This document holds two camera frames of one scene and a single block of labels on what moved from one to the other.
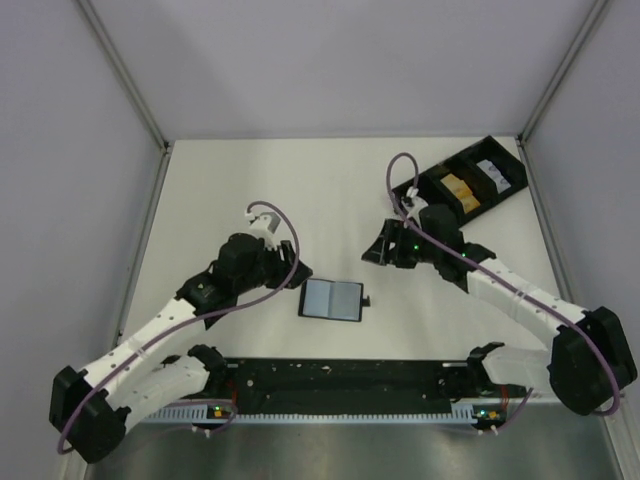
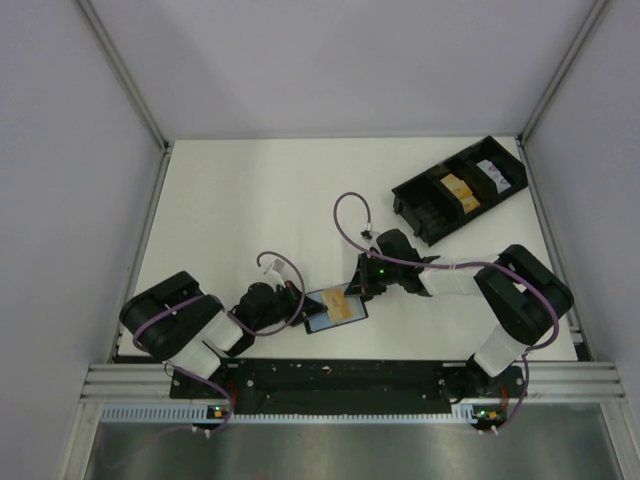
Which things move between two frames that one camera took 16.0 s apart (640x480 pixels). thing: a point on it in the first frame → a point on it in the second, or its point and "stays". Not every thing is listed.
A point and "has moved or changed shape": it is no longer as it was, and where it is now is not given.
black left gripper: [286, 261] → [296, 307]
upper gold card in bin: [454, 184] stays
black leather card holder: [332, 299] has moved or changed shape
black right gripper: [390, 242] → [364, 276]
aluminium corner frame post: [592, 18] stays
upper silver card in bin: [488, 167] stays
